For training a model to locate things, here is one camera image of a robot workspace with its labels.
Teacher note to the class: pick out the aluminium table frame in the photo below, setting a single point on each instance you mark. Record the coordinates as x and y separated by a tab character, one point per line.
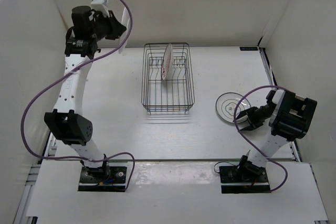
34	176

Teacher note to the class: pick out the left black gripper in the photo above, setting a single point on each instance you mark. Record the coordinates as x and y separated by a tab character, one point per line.
117	29

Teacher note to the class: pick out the white front board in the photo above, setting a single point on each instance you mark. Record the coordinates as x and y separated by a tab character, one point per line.
173	193

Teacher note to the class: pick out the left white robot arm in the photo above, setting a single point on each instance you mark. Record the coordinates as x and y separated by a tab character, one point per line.
66	122

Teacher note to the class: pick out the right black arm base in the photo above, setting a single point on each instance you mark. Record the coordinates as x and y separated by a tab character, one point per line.
235	181

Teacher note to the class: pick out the white plate teal rim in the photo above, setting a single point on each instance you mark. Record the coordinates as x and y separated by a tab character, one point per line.
226	105

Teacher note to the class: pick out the right dark table label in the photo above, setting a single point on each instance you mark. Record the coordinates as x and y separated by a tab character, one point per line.
244	48

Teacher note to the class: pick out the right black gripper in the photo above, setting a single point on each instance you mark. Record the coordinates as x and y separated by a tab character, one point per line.
254	123

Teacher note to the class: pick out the red-patterned plate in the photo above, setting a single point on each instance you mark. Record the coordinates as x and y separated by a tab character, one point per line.
125	21
166	61

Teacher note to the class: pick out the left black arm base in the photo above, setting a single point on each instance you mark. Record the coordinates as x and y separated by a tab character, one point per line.
112	178

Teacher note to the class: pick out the metal wire dish rack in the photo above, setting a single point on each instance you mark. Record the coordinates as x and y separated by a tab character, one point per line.
175	93

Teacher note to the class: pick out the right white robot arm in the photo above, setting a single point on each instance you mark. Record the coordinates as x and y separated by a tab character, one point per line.
289	116

